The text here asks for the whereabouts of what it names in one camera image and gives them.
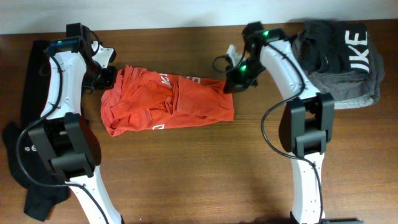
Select red t-shirt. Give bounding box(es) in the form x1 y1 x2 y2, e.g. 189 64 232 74
100 65 234 137

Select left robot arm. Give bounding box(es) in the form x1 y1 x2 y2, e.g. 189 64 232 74
17 22 124 223

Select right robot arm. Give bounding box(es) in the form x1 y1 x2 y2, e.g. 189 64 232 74
223 22 335 223

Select black folded shirt white letters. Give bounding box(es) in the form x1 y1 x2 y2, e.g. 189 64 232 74
292 20 370 74

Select grey folded garment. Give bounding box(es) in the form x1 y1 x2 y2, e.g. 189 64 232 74
303 34 385 110

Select black garment on left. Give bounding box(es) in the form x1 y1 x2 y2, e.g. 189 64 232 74
2 40 71 222

